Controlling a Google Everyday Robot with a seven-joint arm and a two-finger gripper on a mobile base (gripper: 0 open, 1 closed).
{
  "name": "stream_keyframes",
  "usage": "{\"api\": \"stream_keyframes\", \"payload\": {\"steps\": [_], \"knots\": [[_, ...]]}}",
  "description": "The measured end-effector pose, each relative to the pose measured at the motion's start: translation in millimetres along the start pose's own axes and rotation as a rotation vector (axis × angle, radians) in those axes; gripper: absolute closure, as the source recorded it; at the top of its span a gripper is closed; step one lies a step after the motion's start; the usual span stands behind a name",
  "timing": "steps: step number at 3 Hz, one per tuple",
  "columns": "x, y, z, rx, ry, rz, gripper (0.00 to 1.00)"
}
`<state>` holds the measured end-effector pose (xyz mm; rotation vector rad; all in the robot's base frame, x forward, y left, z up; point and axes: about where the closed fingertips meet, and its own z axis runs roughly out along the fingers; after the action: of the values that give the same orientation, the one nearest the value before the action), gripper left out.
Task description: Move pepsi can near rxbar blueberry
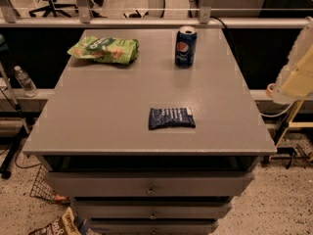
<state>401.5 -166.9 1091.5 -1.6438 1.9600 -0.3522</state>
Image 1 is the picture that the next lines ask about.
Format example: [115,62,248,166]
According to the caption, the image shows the blue rxbar blueberry wrapper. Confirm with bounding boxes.
[148,108,196,130]

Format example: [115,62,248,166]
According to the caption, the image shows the blue pepsi can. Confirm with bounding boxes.
[175,25,198,68]

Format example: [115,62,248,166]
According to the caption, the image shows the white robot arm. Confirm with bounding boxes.
[272,17,313,105]

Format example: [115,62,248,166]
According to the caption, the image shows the grey drawer cabinet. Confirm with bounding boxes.
[22,27,278,235]

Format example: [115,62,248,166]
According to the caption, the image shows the green chip bag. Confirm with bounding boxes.
[67,36,139,65]

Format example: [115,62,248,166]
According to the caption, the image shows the masking tape roll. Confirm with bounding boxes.
[265,83,275,98]

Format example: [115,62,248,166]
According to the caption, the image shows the middle grey drawer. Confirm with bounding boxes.
[74,200,232,219]

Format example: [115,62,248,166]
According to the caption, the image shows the grey drawer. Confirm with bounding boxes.
[46,171,253,197]
[90,219,218,235]
[74,200,232,219]

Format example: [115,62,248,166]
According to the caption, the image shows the top grey drawer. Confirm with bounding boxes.
[46,171,253,197]

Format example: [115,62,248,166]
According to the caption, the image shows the grey metal railing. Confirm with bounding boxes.
[0,0,312,28]

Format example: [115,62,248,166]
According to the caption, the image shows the bottom grey drawer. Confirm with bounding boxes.
[90,219,218,235]

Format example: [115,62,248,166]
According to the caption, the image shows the clear plastic water bottle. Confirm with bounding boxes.
[14,66,37,97]

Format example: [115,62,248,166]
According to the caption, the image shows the yellow metal stand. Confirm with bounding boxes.
[274,99,313,147]

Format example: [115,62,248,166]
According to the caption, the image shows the brown snack bag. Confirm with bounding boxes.
[28,208,81,235]

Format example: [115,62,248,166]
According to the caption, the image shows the white cable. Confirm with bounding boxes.
[259,101,296,118]

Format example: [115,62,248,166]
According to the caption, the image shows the wire mesh basket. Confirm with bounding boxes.
[30,165,65,203]

